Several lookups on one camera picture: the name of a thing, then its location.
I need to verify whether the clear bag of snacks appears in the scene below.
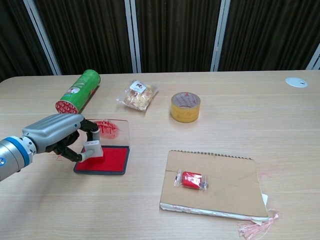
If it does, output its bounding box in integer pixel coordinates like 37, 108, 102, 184
115, 79, 160, 112

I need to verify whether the red ink pad with lid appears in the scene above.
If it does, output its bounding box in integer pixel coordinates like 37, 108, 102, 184
73, 119, 132, 176

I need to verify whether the pink tassel bookmark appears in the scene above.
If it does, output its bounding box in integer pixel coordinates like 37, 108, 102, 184
237, 208, 280, 238

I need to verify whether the red wrapped candy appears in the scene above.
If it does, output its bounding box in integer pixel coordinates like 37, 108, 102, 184
173, 169, 209, 192

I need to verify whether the brown spiral notebook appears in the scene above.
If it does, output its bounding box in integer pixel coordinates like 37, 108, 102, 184
159, 149, 269, 222

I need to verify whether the white desk cable grommet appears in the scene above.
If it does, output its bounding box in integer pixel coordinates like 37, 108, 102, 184
285, 77, 308, 88

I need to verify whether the green cylindrical snack can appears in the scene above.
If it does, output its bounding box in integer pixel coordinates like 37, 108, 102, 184
55, 69, 102, 116

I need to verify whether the yellow packing tape roll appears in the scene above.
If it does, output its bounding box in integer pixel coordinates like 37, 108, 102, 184
170, 91, 202, 124

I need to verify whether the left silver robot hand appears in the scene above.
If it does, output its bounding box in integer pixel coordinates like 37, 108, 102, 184
21, 113, 101, 163

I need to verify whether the dark partition screen with frames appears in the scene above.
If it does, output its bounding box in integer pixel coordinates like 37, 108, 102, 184
0, 0, 320, 83

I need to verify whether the white red stamp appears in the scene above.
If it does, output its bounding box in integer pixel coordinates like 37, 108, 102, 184
83, 140, 104, 159

